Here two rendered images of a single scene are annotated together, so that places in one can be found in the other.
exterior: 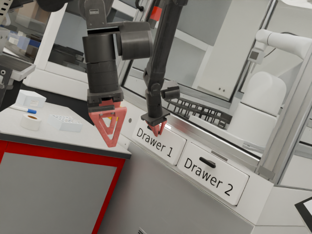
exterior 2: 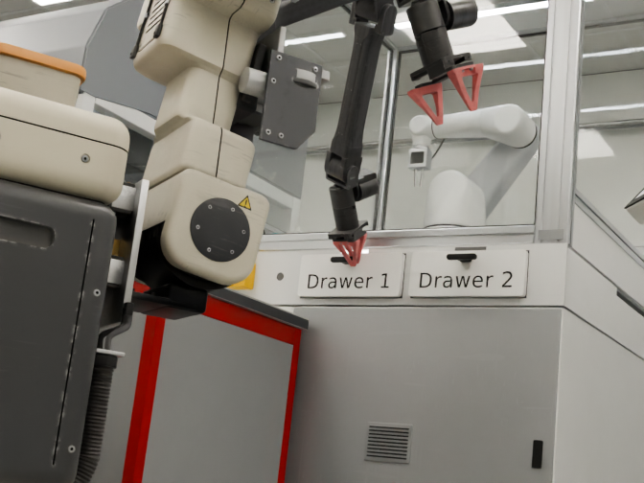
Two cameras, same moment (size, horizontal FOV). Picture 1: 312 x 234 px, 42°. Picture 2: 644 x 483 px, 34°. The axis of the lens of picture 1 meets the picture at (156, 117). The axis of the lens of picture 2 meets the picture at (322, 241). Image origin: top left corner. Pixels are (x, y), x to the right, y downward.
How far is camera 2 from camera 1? 1.37 m
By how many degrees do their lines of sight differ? 26
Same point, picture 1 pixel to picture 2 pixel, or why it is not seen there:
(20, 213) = (192, 424)
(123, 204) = (319, 408)
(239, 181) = (517, 261)
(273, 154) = (551, 208)
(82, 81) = not seen: hidden behind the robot
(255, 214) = (557, 292)
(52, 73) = not seen: hidden behind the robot
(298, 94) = (554, 126)
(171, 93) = (368, 185)
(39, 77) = not seen: hidden behind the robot
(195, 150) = (429, 256)
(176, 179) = (410, 316)
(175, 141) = (388, 263)
